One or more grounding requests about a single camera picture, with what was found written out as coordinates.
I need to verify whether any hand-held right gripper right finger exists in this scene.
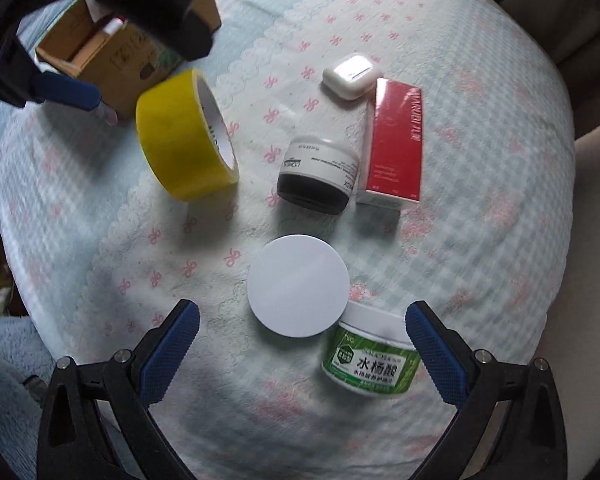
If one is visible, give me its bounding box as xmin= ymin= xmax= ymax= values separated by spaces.
xmin=405 ymin=300 xmax=568 ymax=480

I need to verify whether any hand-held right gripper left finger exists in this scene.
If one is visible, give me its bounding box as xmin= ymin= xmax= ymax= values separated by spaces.
xmin=37 ymin=299 xmax=201 ymax=480

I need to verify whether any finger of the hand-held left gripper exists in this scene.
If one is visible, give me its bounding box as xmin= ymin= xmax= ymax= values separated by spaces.
xmin=94 ymin=0 xmax=216 ymax=61
xmin=0 ymin=35 xmax=119 ymax=127

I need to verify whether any green label white jar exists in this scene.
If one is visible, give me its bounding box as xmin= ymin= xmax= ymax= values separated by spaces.
xmin=321 ymin=301 xmax=423 ymax=398

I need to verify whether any brown cardboard box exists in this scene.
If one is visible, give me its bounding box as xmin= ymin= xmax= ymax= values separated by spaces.
xmin=34 ymin=0 xmax=222 ymax=121

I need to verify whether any red and white small item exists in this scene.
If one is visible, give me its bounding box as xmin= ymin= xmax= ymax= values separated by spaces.
xmin=100 ymin=16 xmax=129 ymax=37

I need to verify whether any yellow tape roll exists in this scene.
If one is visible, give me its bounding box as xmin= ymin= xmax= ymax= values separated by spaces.
xmin=135 ymin=68 xmax=241 ymax=203

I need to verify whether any white round lid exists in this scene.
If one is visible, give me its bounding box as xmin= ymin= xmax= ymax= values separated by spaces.
xmin=246 ymin=234 xmax=352 ymax=338

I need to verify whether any blue fleece blanket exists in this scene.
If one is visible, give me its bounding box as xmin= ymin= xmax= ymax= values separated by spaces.
xmin=0 ymin=315 xmax=131 ymax=480

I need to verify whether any white earbud case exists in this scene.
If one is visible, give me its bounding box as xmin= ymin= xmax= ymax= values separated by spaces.
xmin=322 ymin=54 xmax=379 ymax=102

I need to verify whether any white jar with black lid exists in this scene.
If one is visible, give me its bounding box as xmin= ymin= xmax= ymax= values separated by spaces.
xmin=276 ymin=136 xmax=361 ymax=216

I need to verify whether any red rectangular carton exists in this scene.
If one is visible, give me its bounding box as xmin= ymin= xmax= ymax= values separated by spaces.
xmin=355 ymin=78 xmax=426 ymax=207

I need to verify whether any dark brown cloth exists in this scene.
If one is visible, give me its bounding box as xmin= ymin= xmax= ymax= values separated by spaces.
xmin=467 ymin=0 xmax=600 ymax=68

